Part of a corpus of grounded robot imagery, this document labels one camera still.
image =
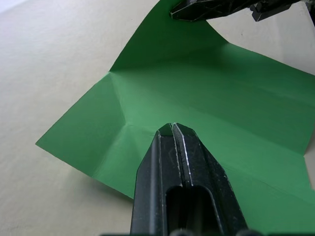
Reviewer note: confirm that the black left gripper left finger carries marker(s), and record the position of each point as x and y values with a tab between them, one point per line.
150	186

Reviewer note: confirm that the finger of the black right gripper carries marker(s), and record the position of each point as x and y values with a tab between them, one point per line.
204	9

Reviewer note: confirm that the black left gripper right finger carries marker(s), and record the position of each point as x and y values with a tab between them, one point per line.
209	177

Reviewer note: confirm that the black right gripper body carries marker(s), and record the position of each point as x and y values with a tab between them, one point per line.
264	9

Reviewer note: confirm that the green sheet of paper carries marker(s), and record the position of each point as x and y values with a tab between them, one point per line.
211	93

